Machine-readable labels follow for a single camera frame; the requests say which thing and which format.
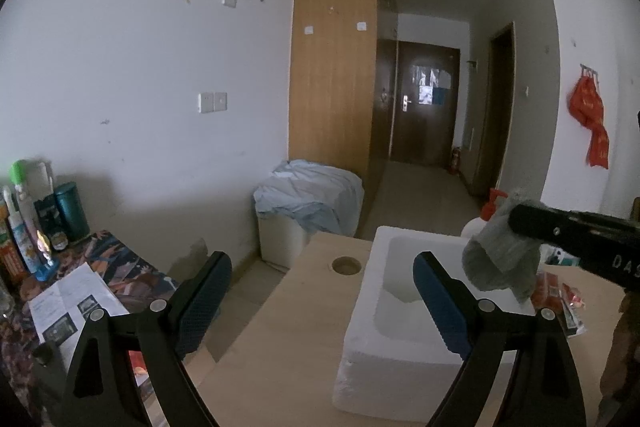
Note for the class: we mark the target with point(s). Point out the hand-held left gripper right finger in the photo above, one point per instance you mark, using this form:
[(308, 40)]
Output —
[(442, 307)]

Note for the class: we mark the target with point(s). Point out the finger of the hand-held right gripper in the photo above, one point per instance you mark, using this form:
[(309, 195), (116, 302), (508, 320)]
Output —
[(542, 224)]

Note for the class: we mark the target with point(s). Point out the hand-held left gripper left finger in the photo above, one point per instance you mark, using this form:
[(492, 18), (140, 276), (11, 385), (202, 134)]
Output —
[(202, 307)]

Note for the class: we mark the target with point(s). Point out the grey sock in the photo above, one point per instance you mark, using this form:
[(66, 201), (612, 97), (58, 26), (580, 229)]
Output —
[(495, 259)]

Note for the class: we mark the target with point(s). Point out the white foam box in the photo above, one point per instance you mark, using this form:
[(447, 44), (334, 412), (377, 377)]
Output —
[(395, 357)]

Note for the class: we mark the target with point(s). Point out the person's right forearm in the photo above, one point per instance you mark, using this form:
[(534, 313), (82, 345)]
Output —
[(620, 357)]

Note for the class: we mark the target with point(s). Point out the red snack packet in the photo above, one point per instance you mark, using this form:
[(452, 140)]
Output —
[(547, 292)]

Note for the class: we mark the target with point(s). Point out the white lotion bottle red pump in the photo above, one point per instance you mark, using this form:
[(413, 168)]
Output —
[(474, 227)]

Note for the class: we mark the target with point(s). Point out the red and white striped packet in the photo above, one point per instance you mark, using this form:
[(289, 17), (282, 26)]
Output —
[(574, 312)]

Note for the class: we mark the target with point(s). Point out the side table with patterned cloth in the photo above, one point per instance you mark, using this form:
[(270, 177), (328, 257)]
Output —
[(130, 264)]

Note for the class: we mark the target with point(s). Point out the orange red packet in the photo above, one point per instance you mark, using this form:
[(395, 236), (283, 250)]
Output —
[(138, 363)]

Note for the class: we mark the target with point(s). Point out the white storage box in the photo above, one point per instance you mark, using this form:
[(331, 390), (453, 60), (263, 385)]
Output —
[(280, 239)]

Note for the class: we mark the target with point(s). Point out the brown side door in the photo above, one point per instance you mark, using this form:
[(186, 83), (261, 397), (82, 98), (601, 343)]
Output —
[(497, 117)]

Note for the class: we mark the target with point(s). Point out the red bags on hook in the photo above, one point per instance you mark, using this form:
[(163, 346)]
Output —
[(590, 117)]

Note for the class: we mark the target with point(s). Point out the white paper leaflet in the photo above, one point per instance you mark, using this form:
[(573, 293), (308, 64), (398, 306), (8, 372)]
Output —
[(75, 297)]

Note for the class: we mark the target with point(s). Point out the dark brown entrance door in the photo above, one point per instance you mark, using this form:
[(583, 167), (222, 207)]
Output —
[(425, 132)]

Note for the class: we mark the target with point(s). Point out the teal tumbler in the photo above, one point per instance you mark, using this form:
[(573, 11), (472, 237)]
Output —
[(72, 212)]

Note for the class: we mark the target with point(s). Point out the black round cap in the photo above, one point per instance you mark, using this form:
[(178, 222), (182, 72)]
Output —
[(44, 353)]

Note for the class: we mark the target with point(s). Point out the papers on door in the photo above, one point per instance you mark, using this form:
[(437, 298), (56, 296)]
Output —
[(430, 84)]

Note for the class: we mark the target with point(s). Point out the blue and white tube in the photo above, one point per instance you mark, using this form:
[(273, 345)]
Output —
[(27, 244)]

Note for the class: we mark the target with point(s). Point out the white spray can green cap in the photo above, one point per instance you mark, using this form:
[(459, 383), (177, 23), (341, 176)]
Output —
[(22, 179)]

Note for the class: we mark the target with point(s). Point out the wooden wardrobe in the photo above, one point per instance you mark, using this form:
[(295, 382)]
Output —
[(332, 82)]

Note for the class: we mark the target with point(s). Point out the wall hook rack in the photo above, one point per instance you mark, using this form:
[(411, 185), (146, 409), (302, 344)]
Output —
[(589, 70)]

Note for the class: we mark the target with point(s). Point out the double wall light switch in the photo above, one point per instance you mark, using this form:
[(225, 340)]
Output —
[(212, 102)]

